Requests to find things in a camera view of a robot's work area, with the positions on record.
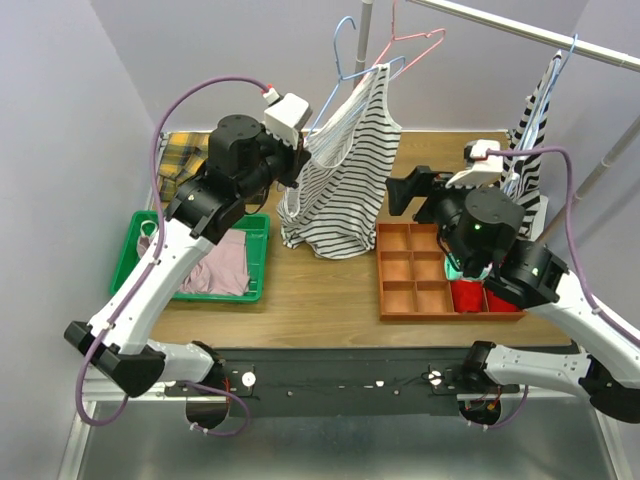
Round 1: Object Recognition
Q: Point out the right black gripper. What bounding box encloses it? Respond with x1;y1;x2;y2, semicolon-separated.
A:
385;163;487;272

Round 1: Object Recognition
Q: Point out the white black striped tank top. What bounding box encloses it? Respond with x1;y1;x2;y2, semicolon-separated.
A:
276;63;402;260

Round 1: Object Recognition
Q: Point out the blue wire hanger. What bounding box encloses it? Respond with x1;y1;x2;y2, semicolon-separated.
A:
304;4;407;159

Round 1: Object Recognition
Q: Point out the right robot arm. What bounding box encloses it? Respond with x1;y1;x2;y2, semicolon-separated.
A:
386;166;639;424

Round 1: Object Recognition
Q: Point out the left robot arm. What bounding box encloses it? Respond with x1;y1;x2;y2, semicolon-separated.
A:
64;113;310;398

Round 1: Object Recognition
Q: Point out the wide striped hung tank top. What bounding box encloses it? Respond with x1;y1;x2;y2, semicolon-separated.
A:
499;49;564;239

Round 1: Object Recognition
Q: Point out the blue hanger holding top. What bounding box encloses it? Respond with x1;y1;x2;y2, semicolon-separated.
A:
501;34;578;200

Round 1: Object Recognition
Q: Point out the green plastic tray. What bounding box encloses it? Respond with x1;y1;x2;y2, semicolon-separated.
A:
109;210;270;303

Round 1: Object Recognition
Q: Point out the mint green sock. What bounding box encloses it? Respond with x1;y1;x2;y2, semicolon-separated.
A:
444;253;493;282

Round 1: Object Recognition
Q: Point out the brown wooden compartment box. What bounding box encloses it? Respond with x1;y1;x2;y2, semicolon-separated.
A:
376;223;524;324

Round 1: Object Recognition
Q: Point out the yellow plaid shirt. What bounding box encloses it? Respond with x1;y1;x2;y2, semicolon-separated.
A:
158;132;209;203

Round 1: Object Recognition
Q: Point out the red cloth left compartment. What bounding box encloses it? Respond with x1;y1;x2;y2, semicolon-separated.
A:
450;280;485;314

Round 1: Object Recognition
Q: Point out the red cloth compartment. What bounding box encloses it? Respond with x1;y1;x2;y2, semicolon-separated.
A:
485;289;521;313
450;280;485;314

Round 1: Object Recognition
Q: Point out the mauve pink garment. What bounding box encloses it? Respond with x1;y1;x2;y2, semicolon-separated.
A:
163;229;250;296

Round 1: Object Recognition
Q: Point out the red cloth right compartment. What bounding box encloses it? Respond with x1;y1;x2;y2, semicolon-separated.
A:
485;289;521;313

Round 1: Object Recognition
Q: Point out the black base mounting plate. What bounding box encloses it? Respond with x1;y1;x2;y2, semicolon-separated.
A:
164;347;531;419

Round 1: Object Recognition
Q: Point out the metal clothes rack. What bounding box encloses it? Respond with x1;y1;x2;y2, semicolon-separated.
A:
349;0;640;301

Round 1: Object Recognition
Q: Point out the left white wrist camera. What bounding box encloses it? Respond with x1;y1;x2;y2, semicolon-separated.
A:
263;85;312;147

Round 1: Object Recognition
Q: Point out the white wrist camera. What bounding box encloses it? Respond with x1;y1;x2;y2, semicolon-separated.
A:
263;85;312;147
445;139;505;189

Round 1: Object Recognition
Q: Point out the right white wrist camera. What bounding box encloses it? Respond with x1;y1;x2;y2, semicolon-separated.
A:
445;139;505;189

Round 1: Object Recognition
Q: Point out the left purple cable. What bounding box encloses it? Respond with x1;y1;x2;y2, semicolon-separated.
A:
74;75;274;438

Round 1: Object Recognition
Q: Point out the purple cable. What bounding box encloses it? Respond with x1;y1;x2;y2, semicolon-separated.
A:
487;145;640;436
74;75;274;438

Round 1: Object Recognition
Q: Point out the pink wire hanger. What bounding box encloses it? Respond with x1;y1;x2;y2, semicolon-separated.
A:
371;1;447;79

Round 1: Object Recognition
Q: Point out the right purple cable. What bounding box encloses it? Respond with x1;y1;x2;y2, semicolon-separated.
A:
487;145;640;436

